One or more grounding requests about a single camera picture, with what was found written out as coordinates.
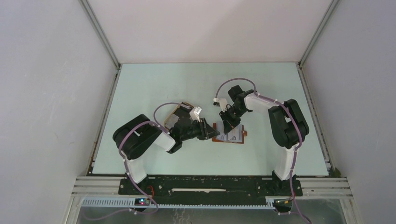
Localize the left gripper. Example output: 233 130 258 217
180 118 220 141

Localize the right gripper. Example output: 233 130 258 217
219 105 247 134

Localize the brown leather card holder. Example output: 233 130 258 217
212 121 248 144

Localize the beige card tray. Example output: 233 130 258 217
163 102 194 130

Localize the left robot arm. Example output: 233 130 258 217
113 114 220 194

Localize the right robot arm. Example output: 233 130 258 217
213 85 309 195

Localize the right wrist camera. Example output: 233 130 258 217
213 98 228 112

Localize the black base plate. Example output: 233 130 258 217
118 174 303 205

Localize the aluminium frame rail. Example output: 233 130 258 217
72 176 353 199

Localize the white cable duct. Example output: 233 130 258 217
81 197 292 210

